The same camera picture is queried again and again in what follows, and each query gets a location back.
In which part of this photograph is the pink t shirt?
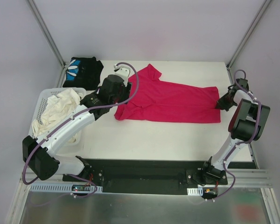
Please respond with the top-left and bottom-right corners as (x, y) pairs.
(114, 64), (221, 124)

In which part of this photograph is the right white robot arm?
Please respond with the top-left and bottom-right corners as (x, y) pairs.
(200, 78), (271, 185)

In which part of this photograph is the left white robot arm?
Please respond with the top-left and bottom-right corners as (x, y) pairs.
(22, 75), (132, 182)

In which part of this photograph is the black folded t shirt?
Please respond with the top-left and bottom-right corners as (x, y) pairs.
(63, 57), (104, 91)

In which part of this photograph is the cream t shirt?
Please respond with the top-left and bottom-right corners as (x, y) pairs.
(31, 88), (85, 143)

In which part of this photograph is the white plastic laundry basket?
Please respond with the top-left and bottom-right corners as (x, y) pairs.
(27, 87), (87, 147)

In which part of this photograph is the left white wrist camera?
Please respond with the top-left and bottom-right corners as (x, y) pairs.
(114, 65), (130, 86)

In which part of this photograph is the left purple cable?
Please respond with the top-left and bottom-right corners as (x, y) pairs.
(22, 61), (140, 199)

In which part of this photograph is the left aluminium frame post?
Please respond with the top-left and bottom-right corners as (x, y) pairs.
(25, 0), (66, 69)

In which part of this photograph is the aluminium frame post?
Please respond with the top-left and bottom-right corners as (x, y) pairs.
(25, 0), (66, 69)
(226, 0), (273, 70)

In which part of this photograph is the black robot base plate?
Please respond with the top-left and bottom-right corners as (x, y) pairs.
(62, 156), (229, 195)

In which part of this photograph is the right white cable duct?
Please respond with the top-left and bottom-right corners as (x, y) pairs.
(187, 187), (203, 196)

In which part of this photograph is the white cable duct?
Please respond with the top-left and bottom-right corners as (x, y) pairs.
(187, 187), (203, 196)
(30, 183), (103, 194)

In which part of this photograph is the right aluminium frame post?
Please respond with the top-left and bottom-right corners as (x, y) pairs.
(226, 0), (273, 70)

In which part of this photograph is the left white cable duct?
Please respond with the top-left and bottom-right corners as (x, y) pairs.
(30, 183), (103, 194)

